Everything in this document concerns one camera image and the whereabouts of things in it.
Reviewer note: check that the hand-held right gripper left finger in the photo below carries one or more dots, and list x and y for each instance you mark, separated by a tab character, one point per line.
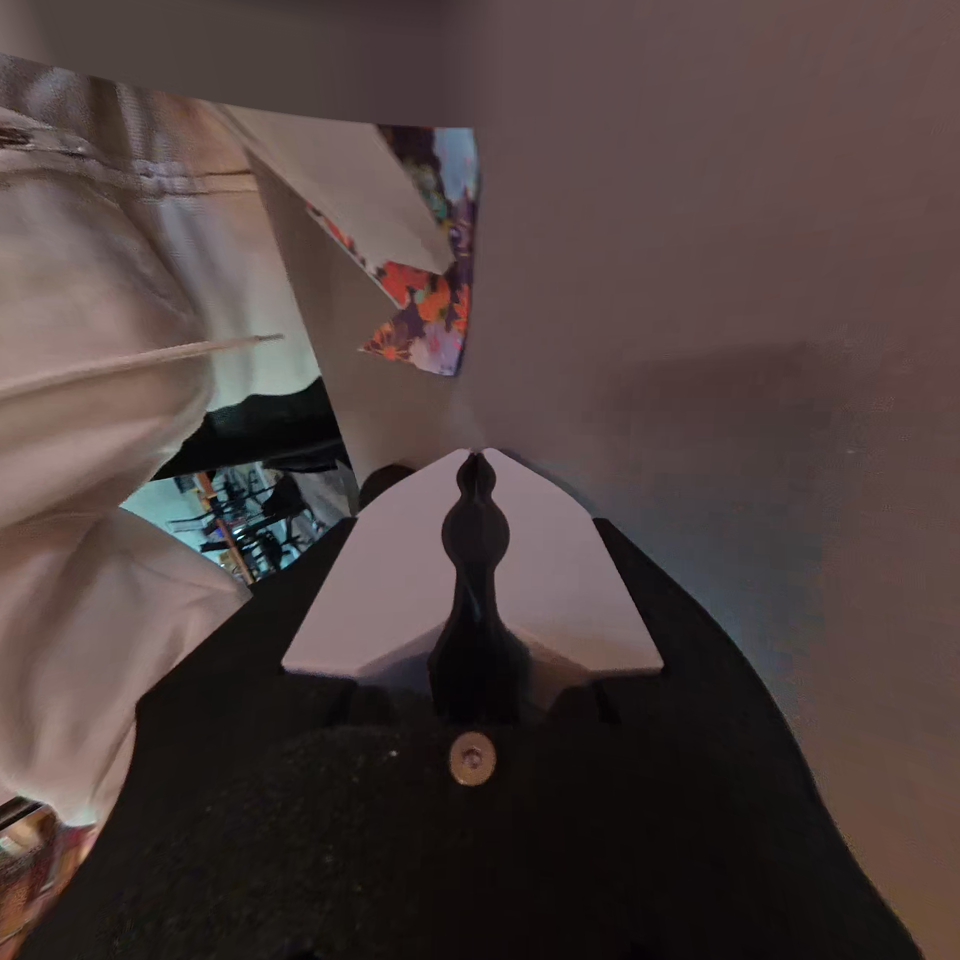
383	585

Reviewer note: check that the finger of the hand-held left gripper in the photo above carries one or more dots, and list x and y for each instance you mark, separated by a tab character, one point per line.
353	188

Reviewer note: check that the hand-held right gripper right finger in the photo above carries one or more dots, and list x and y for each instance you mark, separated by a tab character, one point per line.
570	585

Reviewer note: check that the dark flower origami paper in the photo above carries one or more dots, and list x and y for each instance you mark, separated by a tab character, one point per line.
443	300

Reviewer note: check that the person's light jacket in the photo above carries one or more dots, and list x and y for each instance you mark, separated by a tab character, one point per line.
105	450

